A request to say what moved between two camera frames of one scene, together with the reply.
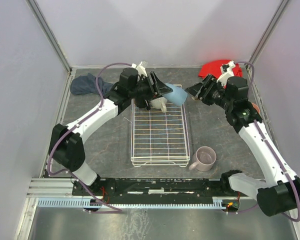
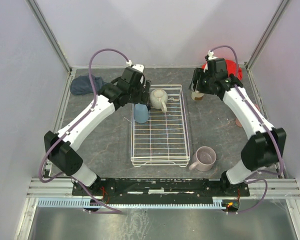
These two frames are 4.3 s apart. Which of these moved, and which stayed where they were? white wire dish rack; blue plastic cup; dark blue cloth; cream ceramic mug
Moved: blue plastic cup
Stayed: white wire dish rack; cream ceramic mug; dark blue cloth
